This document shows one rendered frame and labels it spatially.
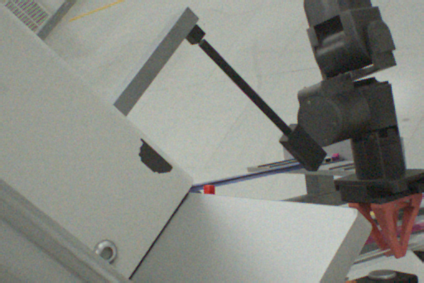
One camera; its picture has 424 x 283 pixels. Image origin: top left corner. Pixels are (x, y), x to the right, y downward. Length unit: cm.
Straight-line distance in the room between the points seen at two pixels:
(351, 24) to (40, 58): 62
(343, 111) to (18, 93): 58
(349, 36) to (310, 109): 10
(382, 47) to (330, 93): 9
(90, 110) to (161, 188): 4
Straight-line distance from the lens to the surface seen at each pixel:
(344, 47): 87
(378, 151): 87
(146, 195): 29
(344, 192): 90
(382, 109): 87
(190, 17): 62
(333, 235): 22
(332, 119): 80
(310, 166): 69
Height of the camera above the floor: 152
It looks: 24 degrees down
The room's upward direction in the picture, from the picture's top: 46 degrees counter-clockwise
